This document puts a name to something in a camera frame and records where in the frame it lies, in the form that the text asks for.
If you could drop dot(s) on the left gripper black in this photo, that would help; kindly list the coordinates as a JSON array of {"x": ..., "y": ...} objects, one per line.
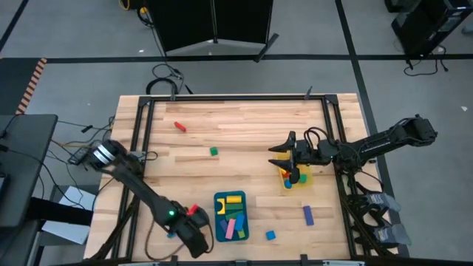
[{"x": 196, "y": 240}]

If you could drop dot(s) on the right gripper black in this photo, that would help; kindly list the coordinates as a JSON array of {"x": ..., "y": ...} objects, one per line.
[{"x": 314, "y": 153}]

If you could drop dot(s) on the red long wooden block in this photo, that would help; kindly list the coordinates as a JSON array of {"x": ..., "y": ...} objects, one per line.
[
  {"x": 192, "y": 210},
  {"x": 180, "y": 126}
]

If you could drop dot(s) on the yellow wooden cube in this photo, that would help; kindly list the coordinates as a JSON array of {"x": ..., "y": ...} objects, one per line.
[{"x": 282, "y": 170}]

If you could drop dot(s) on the red wooden cube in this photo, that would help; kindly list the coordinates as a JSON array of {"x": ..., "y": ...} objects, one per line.
[{"x": 286, "y": 174}]

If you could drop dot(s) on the purple wooden block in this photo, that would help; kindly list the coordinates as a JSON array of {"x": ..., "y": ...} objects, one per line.
[
  {"x": 308, "y": 215},
  {"x": 223, "y": 225}
]

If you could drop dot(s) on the yellow wooden arch block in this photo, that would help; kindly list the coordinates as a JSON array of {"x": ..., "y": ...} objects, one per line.
[{"x": 224, "y": 207}]

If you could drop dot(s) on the blue plastic bin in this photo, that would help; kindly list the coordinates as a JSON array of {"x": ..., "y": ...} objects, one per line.
[{"x": 218, "y": 237}]

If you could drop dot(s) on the blue wooden cube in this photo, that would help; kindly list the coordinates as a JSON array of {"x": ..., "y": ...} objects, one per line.
[
  {"x": 287, "y": 183},
  {"x": 270, "y": 235}
]

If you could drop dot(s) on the green wooden cube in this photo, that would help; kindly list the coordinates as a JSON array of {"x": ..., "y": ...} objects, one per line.
[
  {"x": 214, "y": 151},
  {"x": 303, "y": 179}
]

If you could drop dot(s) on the pink wooden block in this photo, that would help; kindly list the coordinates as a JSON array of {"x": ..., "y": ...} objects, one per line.
[{"x": 230, "y": 229}]

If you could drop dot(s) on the green long wooden block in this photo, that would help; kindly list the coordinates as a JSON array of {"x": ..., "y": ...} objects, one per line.
[
  {"x": 234, "y": 207},
  {"x": 233, "y": 215}
]

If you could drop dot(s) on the yellow wooden cylinder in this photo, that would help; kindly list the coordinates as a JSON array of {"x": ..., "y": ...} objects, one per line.
[{"x": 233, "y": 199}]

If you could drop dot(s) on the large blue wooden block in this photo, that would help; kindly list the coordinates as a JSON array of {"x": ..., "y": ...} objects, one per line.
[{"x": 239, "y": 221}]

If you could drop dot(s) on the blue long wooden block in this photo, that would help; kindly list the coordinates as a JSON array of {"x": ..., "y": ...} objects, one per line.
[{"x": 170, "y": 235}]

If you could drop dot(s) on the lime green wooden block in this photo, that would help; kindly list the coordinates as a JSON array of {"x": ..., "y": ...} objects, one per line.
[{"x": 241, "y": 234}]

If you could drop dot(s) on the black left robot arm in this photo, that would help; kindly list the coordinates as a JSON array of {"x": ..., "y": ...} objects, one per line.
[{"x": 140, "y": 188}]

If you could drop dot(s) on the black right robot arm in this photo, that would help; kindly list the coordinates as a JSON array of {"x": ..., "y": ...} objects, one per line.
[{"x": 388, "y": 142}]

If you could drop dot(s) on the yellow translucent plastic bin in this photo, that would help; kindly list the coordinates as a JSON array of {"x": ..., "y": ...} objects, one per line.
[{"x": 309, "y": 170}]

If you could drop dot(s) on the grey patterned sandbag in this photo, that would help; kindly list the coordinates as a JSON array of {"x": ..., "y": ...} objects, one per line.
[
  {"x": 386, "y": 201},
  {"x": 395, "y": 234}
]

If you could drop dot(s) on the white paper sheet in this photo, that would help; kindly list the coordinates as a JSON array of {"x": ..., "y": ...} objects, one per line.
[{"x": 79, "y": 197}]

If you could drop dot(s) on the black power adapter brick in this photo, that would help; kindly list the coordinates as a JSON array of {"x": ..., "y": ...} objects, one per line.
[{"x": 78, "y": 157}]

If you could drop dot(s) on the black folding partition screen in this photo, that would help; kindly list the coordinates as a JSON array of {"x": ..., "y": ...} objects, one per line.
[{"x": 184, "y": 22}]

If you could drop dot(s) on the black desk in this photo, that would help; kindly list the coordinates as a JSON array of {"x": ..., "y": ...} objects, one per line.
[{"x": 22, "y": 166}]

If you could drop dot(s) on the black equipment cabinet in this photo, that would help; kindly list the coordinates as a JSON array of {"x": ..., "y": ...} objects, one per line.
[{"x": 425, "y": 26}]

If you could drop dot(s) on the black mat with hazard edge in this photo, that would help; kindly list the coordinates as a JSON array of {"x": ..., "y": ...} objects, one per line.
[{"x": 15, "y": 85}]

